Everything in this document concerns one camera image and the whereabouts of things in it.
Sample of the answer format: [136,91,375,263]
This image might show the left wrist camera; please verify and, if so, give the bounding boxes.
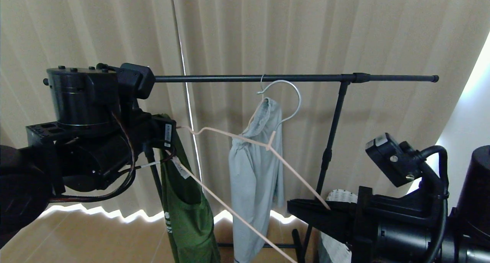
[117,63,155,100]

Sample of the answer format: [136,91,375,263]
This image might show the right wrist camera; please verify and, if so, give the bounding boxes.
[365,133,448,217]

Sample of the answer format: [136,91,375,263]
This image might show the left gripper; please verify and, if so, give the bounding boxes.
[57,112,176,193]

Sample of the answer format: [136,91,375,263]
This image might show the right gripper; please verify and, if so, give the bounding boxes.
[351,186,456,263]

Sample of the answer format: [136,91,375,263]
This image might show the pale grey shorts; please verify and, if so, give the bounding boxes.
[229,98,286,263]

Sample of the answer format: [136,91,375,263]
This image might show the beige curtain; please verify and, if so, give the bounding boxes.
[0,0,490,222]

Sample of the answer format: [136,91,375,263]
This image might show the green long-sleeved shirt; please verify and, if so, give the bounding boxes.
[159,114,222,263]

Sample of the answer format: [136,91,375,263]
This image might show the white laundry basket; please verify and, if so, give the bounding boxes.
[319,189,359,263]

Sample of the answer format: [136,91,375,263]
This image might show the black clothes rack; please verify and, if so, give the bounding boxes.
[147,73,439,263]

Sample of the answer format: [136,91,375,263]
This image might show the pink clothes hanger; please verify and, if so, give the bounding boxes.
[248,74,268,135]
[175,79,332,263]

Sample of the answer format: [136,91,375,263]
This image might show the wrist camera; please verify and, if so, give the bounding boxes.
[365,133,448,217]
[117,63,155,100]

